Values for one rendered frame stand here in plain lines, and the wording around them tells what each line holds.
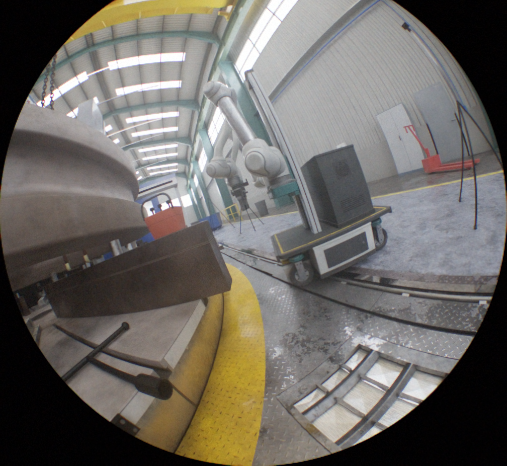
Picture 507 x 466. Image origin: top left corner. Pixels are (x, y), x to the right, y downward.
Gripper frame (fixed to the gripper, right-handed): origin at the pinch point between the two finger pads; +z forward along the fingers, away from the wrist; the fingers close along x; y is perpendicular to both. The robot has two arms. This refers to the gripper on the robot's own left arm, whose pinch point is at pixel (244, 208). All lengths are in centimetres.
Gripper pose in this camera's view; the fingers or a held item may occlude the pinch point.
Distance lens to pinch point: 126.0
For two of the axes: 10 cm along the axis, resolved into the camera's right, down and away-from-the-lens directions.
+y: -9.4, 3.4, 0.6
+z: 3.5, 9.4, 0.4
